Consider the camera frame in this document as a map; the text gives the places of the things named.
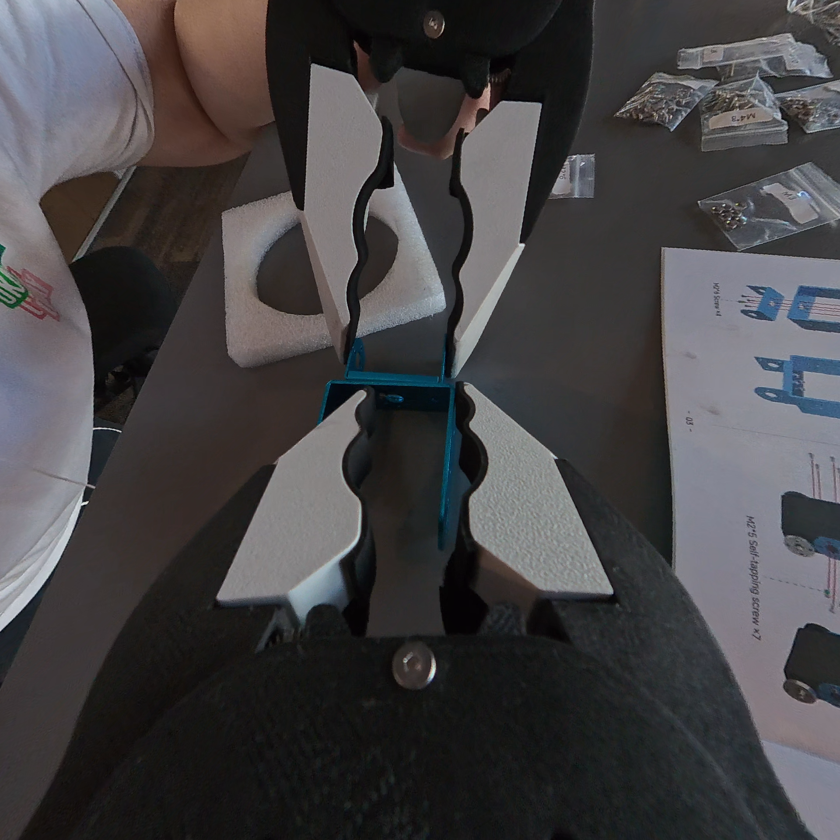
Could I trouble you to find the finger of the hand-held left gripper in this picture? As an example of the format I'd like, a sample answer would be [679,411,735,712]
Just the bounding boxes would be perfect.
[301,62,396,364]
[446,100,544,380]

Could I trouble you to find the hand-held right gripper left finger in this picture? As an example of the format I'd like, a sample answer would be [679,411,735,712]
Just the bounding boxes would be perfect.
[215,386,378,631]

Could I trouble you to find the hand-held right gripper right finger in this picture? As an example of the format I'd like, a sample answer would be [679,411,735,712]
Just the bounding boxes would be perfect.
[443,382,616,614]

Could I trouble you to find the large blue metal U bracket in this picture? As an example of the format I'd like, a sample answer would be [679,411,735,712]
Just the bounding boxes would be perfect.
[322,374,457,551]

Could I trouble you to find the small blue metal U bracket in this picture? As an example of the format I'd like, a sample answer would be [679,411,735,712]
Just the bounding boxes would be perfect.
[344,338,454,382]

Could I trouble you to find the person's left forearm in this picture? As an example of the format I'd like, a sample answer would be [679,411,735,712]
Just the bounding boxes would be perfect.
[134,0,277,170]

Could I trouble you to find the dark grey desk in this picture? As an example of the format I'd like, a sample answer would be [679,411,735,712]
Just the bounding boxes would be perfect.
[0,0,840,840]

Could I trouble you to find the person's left hand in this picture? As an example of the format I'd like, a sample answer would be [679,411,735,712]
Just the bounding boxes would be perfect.
[394,85,500,161]

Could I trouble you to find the white foam square with hole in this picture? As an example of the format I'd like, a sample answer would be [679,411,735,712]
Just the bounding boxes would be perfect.
[222,164,447,368]

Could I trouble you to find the printed instruction manual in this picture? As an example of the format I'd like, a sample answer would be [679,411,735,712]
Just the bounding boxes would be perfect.
[661,247,840,840]

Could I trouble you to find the group of small screw bags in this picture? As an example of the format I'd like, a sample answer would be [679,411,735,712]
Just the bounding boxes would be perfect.
[550,33,840,252]

